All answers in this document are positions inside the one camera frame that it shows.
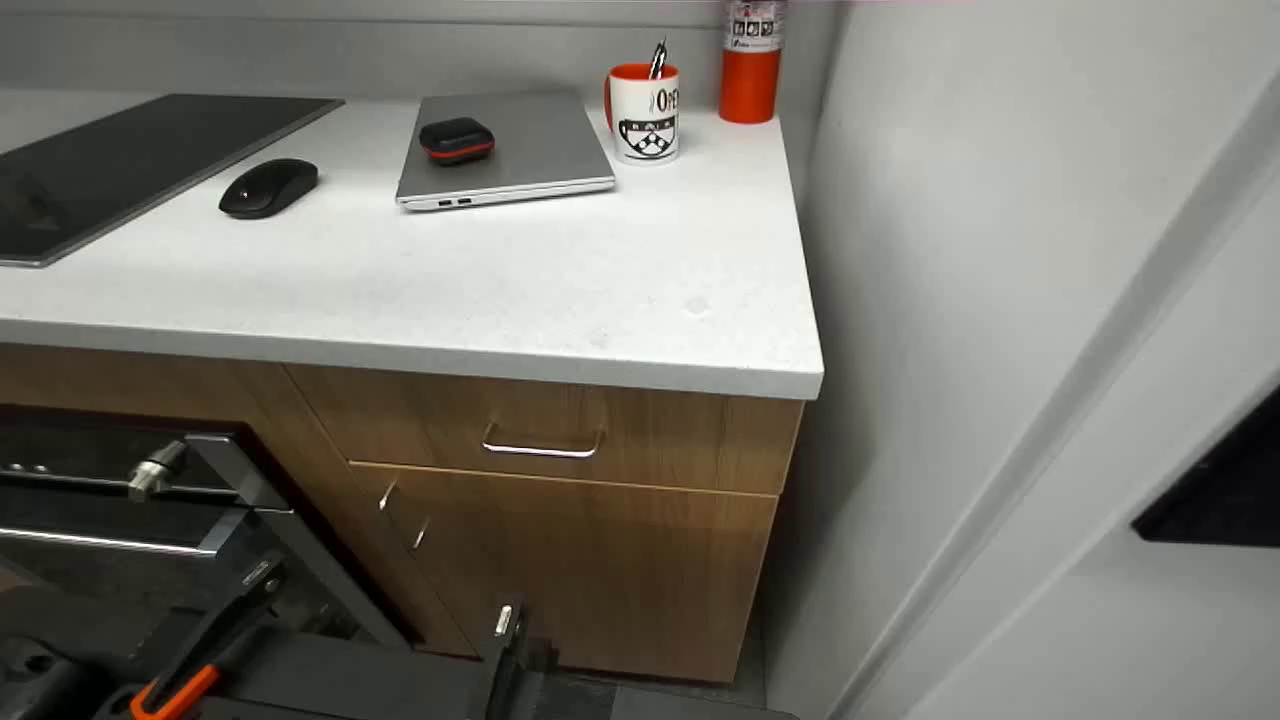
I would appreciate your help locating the white mug with orange interior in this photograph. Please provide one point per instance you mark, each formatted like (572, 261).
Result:
(642, 109)

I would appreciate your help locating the wooden drawer front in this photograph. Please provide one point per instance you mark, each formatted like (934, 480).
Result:
(646, 438)

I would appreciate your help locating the wooden cabinet door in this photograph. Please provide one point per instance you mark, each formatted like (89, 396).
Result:
(628, 580)

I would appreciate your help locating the silver closed laptop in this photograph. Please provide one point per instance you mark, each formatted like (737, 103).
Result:
(540, 144)

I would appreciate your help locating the black and red small case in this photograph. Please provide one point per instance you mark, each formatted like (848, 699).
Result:
(458, 141)

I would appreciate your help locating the orange and white bottle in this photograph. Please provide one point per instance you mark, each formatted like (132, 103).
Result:
(748, 61)

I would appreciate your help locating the black computer mouse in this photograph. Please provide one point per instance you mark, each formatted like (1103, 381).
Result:
(268, 190)

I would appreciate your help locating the black cooktop panel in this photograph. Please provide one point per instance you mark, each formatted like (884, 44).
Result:
(72, 187)

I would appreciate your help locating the silver drawer handle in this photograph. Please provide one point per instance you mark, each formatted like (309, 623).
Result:
(501, 442)

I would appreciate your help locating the orange handled clamp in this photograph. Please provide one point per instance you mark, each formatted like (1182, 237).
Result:
(200, 661)

